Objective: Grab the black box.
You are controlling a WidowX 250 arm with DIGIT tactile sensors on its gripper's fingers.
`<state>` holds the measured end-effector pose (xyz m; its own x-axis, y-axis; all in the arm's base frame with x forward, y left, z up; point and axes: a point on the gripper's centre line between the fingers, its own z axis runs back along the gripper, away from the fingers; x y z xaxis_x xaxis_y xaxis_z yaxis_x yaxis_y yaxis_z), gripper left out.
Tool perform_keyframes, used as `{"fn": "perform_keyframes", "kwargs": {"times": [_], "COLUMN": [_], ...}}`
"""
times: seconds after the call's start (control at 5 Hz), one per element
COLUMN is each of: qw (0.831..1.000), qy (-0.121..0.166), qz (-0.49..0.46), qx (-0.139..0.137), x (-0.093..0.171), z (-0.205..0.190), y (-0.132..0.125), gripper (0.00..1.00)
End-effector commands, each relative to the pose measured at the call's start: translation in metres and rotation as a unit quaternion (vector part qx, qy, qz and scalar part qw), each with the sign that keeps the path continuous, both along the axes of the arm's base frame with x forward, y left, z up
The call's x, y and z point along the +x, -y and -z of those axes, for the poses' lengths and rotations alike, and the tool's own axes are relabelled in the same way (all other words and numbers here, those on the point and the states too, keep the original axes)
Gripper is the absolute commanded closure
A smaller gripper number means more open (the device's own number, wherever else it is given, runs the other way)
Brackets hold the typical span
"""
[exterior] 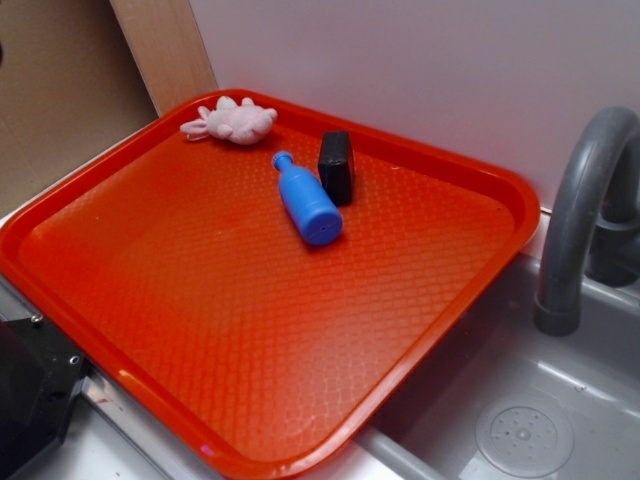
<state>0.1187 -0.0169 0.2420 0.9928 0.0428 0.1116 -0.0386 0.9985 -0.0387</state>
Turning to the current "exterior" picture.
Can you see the black box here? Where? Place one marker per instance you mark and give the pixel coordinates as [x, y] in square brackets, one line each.
[336, 167]

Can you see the blue plastic bottle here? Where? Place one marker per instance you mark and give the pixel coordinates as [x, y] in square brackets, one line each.
[314, 215]

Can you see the pink plush toy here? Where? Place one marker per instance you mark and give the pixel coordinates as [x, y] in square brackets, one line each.
[243, 123]

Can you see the orange plastic tray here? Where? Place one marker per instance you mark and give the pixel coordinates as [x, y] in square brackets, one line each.
[176, 268]

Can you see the grey plastic sink basin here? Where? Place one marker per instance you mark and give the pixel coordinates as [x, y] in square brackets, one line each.
[497, 399]

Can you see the light wooden board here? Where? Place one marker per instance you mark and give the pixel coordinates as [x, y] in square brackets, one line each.
[168, 49]

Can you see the grey plastic faucet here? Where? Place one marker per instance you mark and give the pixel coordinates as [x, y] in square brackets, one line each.
[594, 227]

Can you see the black metal bracket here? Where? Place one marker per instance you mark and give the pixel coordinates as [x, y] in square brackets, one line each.
[42, 372]

